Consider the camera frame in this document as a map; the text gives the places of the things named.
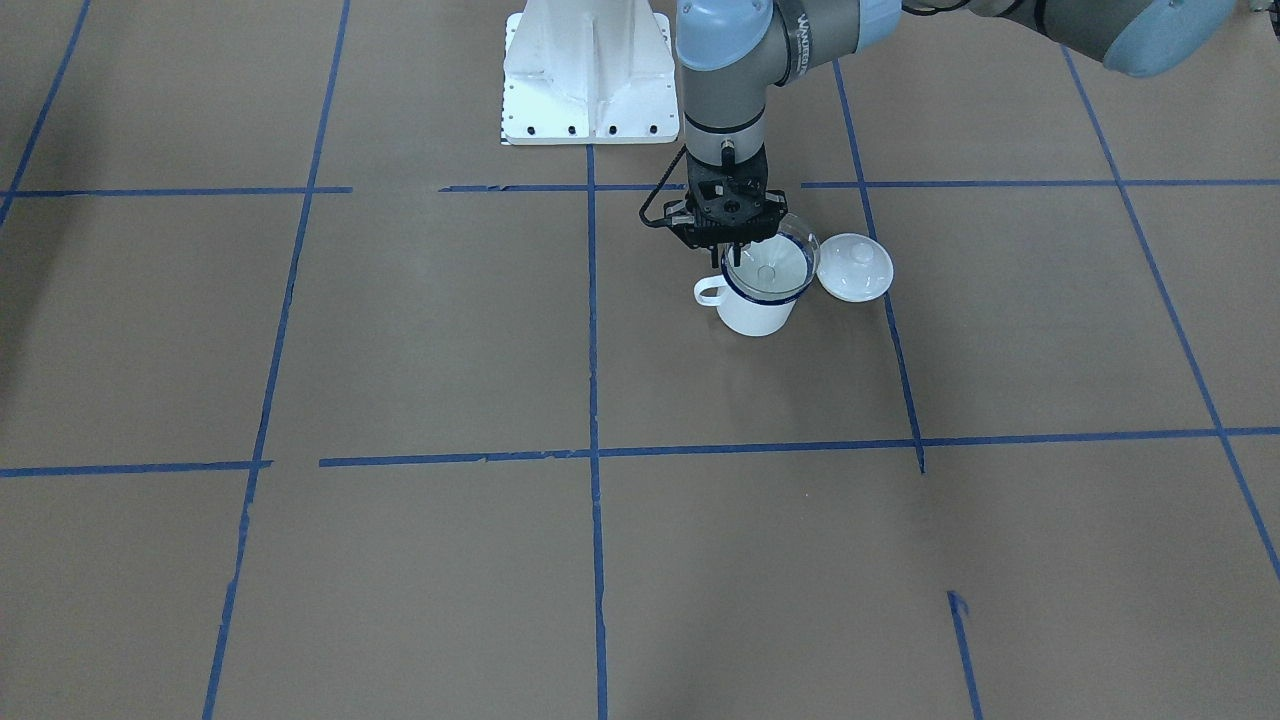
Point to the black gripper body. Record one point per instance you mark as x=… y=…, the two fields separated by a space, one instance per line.
x=774 y=208

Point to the clear plastic funnel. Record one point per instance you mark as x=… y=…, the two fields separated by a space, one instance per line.
x=777 y=270

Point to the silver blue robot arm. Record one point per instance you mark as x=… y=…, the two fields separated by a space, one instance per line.
x=731 y=52

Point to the white enamel cup blue rim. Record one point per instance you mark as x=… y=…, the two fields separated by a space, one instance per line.
x=740 y=315

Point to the white round cup lid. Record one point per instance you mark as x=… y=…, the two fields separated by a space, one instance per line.
x=854 y=268

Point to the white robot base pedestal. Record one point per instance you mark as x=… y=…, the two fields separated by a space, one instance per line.
x=589 y=72

